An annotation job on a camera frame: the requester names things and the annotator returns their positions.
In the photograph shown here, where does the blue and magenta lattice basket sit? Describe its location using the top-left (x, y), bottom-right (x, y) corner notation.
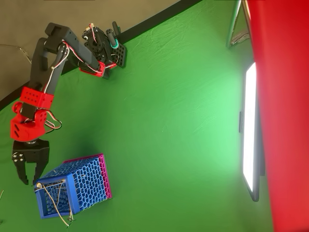
top-left (33, 153), bottom-right (113, 219)

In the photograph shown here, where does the green cloth with black border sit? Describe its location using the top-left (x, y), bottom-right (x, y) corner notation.
top-left (0, 0), bottom-right (275, 232)

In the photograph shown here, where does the white LED light panel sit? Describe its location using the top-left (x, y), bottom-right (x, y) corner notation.
top-left (239, 61), bottom-right (266, 203)

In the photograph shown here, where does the red panel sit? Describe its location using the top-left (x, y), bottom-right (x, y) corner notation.
top-left (245, 0), bottom-right (309, 232)

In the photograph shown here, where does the white cable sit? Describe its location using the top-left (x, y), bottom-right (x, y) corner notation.
top-left (0, 43), bottom-right (33, 65)

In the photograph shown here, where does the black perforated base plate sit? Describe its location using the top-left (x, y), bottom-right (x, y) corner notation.
top-left (111, 43), bottom-right (127, 69)

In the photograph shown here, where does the black clamp with teal ring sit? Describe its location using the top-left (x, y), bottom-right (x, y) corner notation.
top-left (105, 21), bottom-right (121, 50)

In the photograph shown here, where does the silver metal stand frame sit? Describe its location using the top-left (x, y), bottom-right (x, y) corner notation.
top-left (225, 0), bottom-right (252, 49)

